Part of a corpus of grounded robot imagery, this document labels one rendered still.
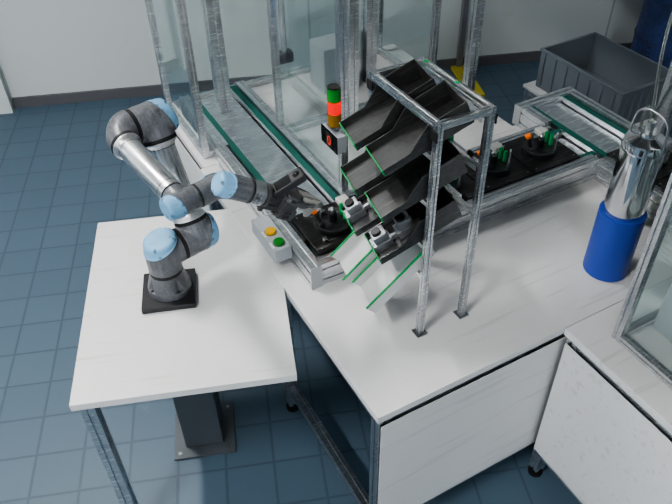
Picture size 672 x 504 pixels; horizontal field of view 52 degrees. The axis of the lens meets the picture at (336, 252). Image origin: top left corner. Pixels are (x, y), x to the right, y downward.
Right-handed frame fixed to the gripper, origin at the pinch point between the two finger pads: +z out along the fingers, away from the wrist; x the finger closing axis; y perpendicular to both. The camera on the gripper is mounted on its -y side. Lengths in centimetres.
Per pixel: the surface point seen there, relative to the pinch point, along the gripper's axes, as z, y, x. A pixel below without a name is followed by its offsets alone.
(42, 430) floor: -31, 174, -38
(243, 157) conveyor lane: 16, 39, -81
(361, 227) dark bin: 11.8, -0.3, 9.1
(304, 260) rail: 14.7, 30.3, -8.2
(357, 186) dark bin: 4.7, -11.6, 4.8
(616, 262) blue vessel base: 99, -25, 32
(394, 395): 25, 30, 50
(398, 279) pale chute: 22.1, 4.5, 25.4
